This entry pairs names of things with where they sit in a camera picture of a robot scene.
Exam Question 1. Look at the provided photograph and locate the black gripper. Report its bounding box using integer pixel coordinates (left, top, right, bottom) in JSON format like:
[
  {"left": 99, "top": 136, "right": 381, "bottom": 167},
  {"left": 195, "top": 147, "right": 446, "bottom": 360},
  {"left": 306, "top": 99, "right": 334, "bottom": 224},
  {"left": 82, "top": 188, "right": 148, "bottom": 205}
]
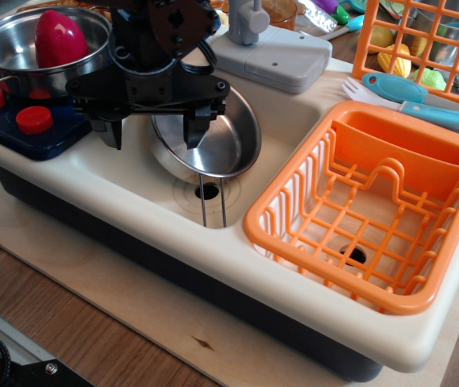
[{"left": 66, "top": 64, "right": 230, "bottom": 150}]

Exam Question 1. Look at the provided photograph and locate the steel frying pan wire handle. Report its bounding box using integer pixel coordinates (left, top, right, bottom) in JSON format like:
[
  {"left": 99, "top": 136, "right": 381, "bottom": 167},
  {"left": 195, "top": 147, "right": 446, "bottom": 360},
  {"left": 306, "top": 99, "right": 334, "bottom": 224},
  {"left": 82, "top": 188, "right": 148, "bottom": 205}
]
[{"left": 148, "top": 82, "right": 263, "bottom": 228}]

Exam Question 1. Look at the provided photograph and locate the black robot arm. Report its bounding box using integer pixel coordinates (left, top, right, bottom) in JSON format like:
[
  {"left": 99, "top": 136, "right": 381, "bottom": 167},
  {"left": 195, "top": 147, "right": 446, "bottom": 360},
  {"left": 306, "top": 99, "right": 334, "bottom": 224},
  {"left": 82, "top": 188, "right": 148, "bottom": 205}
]
[{"left": 66, "top": 1, "right": 230, "bottom": 148}]

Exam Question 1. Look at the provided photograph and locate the cream toy kitchen sink unit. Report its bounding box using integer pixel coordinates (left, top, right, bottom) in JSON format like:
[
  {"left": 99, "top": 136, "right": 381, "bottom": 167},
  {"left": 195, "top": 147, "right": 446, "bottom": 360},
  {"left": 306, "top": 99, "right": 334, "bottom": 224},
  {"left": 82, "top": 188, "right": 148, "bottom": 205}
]
[{"left": 0, "top": 59, "right": 459, "bottom": 385}]

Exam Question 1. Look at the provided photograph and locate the orange plastic drying rack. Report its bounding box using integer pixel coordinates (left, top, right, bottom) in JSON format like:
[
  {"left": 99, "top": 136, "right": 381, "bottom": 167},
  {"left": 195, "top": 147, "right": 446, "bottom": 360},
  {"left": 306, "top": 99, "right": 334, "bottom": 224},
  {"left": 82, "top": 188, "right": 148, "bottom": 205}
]
[{"left": 244, "top": 101, "right": 459, "bottom": 315}]

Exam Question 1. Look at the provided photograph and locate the blue toy stove top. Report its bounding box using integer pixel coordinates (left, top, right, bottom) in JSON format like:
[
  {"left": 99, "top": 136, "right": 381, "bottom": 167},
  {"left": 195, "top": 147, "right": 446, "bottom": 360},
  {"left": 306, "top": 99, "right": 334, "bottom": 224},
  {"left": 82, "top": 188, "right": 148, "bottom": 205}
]
[{"left": 0, "top": 81, "right": 91, "bottom": 160}]

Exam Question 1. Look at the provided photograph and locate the red stove knob right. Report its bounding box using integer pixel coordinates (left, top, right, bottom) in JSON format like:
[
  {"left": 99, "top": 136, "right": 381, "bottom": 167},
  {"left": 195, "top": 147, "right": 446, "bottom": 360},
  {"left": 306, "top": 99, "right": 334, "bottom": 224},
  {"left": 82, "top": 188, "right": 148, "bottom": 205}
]
[{"left": 15, "top": 106, "right": 54, "bottom": 135}]

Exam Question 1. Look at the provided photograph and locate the magenta plastic toy vegetable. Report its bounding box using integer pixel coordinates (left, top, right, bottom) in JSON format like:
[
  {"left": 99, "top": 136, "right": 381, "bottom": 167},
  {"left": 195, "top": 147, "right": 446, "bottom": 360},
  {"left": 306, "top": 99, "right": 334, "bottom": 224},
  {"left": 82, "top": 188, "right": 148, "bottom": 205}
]
[{"left": 35, "top": 10, "right": 90, "bottom": 69}]

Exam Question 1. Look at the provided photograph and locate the grey toy faucet base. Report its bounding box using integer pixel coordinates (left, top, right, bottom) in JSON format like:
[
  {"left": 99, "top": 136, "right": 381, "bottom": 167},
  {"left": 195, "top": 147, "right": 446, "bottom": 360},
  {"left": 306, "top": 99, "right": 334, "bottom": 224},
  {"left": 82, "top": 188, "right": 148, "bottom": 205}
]
[{"left": 211, "top": 1, "right": 332, "bottom": 94}]

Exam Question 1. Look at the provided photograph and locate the purple green toy eggplant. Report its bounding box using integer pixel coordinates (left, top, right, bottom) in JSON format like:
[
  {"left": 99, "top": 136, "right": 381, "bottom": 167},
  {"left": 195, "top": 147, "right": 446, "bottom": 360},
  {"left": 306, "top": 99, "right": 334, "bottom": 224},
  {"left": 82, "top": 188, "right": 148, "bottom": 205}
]
[{"left": 313, "top": 0, "right": 351, "bottom": 25}]

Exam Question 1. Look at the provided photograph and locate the yellow toy lemon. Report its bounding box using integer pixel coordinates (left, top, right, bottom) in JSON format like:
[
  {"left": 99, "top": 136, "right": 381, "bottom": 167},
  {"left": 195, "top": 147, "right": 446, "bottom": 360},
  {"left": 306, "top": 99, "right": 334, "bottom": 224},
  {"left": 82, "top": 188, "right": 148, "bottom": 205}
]
[{"left": 368, "top": 25, "right": 394, "bottom": 55}]

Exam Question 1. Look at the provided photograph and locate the yellow toy corn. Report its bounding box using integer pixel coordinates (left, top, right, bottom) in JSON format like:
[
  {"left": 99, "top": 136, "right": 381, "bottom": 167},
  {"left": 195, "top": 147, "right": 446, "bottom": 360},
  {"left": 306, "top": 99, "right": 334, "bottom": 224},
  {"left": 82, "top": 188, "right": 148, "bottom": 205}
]
[{"left": 377, "top": 44, "right": 411, "bottom": 78}]

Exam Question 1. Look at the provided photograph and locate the white plastic toy fork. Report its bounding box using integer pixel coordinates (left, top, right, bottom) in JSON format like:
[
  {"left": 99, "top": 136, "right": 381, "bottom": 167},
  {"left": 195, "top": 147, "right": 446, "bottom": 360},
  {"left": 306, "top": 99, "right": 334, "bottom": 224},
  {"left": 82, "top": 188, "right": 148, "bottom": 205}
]
[{"left": 342, "top": 77, "right": 403, "bottom": 111}]

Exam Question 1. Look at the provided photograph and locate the green toy lettuce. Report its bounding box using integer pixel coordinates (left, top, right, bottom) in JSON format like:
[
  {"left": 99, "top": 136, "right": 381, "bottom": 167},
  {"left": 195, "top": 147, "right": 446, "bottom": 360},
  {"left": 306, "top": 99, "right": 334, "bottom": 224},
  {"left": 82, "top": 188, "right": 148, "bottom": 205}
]
[{"left": 413, "top": 68, "right": 447, "bottom": 91}]

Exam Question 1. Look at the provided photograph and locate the orange plastic grid basket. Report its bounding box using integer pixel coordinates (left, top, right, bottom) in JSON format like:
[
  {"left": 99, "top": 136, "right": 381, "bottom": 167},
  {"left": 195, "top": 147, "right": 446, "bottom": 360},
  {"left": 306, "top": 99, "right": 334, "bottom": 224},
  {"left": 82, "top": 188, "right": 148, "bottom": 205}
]
[{"left": 352, "top": 1, "right": 459, "bottom": 103}]

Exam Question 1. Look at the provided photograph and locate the steel pot with handles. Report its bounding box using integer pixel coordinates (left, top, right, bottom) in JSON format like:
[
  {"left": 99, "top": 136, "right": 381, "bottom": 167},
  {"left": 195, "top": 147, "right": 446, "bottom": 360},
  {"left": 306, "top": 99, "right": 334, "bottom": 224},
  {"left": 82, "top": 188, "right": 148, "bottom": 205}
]
[{"left": 0, "top": 6, "right": 112, "bottom": 100}]

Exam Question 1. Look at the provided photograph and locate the black metal bracket with screw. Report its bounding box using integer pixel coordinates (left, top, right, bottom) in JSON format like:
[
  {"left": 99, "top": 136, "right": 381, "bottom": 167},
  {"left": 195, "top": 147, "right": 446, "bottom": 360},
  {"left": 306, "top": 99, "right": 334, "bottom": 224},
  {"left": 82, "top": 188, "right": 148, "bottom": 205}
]
[{"left": 0, "top": 360, "right": 94, "bottom": 387}]

